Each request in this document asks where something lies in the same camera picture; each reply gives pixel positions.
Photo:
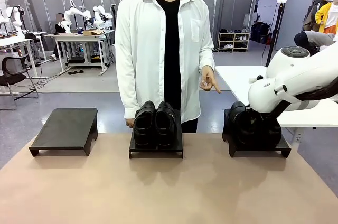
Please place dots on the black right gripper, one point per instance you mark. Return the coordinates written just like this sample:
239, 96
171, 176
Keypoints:
260, 119

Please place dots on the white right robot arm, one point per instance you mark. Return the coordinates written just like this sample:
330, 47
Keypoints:
295, 76

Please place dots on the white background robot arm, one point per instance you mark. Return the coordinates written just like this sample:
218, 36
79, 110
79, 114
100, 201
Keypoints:
13, 20
74, 14
101, 18

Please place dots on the person's left forearm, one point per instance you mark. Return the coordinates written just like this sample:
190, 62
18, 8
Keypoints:
207, 57

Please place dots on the person's right forearm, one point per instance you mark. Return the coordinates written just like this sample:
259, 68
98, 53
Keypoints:
126, 97

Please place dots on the black shoe stand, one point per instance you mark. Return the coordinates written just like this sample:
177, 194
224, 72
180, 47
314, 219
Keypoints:
66, 129
285, 146
158, 151

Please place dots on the bending person in grey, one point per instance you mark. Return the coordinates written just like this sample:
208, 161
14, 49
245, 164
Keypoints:
314, 39

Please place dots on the person in dark coat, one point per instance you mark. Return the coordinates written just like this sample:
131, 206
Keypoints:
313, 15

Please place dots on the person in yellow cardigan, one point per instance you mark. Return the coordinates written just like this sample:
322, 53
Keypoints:
327, 18

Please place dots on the person in white shirt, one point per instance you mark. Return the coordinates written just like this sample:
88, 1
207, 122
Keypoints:
158, 49

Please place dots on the seated person in black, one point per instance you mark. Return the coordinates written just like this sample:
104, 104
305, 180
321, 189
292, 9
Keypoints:
59, 28

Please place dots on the person's left hand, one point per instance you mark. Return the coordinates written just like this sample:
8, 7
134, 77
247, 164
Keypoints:
208, 80

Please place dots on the person's right hand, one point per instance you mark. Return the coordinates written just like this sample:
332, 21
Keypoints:
130, 123

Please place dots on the large white table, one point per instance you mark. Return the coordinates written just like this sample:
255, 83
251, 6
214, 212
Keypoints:
237, 78

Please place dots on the wooden shoe rack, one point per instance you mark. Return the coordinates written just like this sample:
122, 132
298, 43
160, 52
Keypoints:
233, 40

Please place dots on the dark blue bags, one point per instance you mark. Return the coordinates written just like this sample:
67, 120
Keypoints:
260, 32

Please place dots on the black tripod with white head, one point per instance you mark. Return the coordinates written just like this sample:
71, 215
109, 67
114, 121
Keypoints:
274, 31

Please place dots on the cardboard box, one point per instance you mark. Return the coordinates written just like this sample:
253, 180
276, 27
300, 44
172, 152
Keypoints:
92, 32

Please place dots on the white background work table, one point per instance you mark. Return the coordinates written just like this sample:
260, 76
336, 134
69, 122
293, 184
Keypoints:
79, 37

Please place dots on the black office chair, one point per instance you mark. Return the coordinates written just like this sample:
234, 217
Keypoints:
13, 73

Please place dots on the white background desk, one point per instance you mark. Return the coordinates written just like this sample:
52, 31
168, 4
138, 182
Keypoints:
16, 41

